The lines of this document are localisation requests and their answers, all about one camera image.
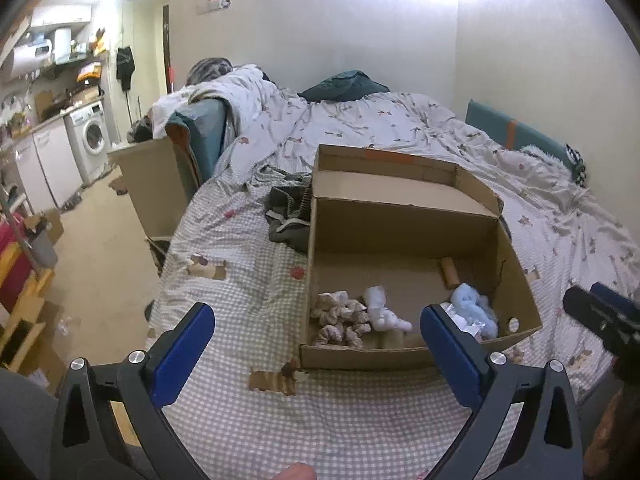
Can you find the open cardboard box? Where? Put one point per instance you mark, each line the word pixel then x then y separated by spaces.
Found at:
pixel 387 218

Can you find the checkered bed cover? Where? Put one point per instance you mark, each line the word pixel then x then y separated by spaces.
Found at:
pixel 250 409

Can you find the teal pillow with orange stripe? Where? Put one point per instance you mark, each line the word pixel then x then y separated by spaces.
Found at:
pixel 515 135

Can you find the cardboard tube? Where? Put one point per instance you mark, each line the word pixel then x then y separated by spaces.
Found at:
pixel 392 339
pixel 450 273

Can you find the cardboard side table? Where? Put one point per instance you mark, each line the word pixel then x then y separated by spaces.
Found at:
pixel 159 182

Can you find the dark grey clothing pile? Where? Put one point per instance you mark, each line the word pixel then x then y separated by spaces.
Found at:
pixel 288 213

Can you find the light blue plush toy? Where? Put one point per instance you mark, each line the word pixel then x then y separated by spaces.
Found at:
pixel 472 313

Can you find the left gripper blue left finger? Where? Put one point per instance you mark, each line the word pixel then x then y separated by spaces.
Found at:
pixel 173 357

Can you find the white patterned duvet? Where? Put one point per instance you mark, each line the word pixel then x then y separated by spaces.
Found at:
pixel 240 100

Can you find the beige lace scrunchie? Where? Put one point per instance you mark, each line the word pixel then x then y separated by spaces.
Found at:
pixel 342 321

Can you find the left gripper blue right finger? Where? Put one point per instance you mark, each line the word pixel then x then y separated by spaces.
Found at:
pixel 459 357

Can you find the white plush toy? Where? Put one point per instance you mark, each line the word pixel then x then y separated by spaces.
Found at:
pixel 381 318

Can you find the dark green cloth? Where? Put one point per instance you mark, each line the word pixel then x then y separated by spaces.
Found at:
pixel 348 86

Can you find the white washing machine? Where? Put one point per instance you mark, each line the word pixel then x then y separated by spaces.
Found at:
pixel 89 140

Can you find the red bag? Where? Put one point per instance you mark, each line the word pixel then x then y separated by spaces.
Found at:
pixel 15 267

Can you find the white kitchen cabinet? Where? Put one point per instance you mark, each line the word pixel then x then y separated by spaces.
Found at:
pixel 43 166

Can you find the grey bin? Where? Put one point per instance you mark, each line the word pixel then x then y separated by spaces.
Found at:
pixel 42 248

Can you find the teal sofa cushion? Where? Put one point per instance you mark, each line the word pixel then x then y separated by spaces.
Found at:
pixel 197 131

